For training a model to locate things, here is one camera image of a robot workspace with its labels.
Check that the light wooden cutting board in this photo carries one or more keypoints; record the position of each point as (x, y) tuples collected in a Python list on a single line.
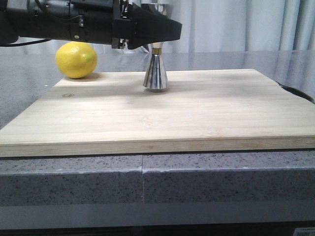
[(203, 110)]

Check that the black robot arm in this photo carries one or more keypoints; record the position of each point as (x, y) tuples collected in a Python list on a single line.
[(45, 19)]

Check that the yellow lemon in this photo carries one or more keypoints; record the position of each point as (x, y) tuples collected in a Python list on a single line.
[(76, 59)]

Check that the black object behind board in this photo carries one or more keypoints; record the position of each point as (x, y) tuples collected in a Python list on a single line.
[(297, 92)]

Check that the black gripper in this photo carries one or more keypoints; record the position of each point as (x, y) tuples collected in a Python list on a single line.
[(106, 22)]

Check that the label at bottom corner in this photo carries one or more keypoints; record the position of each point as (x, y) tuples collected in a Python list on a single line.
[(308, 231)]

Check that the silver double-cone jigger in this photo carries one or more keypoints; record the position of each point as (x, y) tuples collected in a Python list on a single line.
[(156, 78)]

